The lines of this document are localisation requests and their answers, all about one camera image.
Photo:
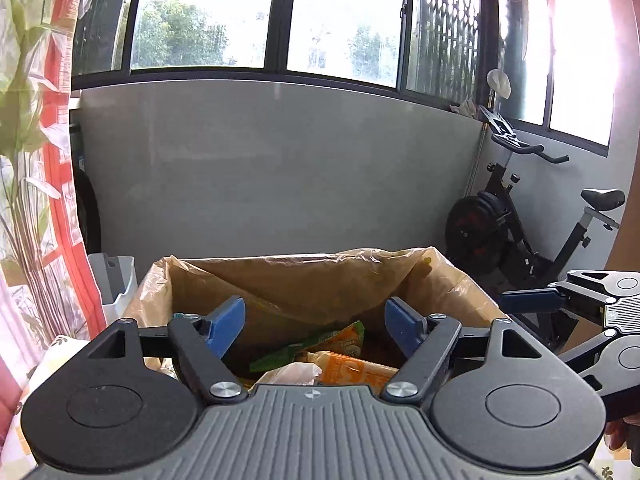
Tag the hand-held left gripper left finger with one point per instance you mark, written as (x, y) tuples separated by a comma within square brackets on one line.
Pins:
[(225, 327)]

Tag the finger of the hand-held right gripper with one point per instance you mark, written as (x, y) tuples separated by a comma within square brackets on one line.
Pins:
[(530, 301), (600, 352)]

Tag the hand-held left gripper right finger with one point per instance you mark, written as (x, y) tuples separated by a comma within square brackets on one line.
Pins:
[(402, 327)]

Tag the green snack packet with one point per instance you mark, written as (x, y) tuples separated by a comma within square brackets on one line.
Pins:
[(280, 357)]

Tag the clear cracker packet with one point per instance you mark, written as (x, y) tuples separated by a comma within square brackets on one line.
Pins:
[(290, 375)]

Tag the brown cardboard box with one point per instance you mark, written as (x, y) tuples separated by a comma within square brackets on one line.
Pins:
[(300, 290)]

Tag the person's right hand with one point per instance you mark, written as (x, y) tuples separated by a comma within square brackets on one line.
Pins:
[(617, 435)]

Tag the orange biscuit pack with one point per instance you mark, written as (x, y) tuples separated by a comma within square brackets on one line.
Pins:
[(350, 372)]

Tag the black exercise bike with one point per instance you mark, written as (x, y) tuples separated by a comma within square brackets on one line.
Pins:
[(480, 230)]

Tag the white plastic bin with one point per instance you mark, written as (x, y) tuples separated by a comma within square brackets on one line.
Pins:
[(117, 280)]

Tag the floral checkered tablecloth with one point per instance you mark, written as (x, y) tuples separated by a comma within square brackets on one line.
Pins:
[(55, 347)]

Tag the grey washing machine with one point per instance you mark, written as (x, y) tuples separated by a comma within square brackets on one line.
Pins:
[(87, 200)]

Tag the crumpled rag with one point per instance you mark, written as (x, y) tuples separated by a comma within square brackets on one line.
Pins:
[(465, 108)]

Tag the white hanging cloth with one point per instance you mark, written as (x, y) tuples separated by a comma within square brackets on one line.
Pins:
[(498, 82)]

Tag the dark-framed window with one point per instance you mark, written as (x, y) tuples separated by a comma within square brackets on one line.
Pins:
[(200, 25)]

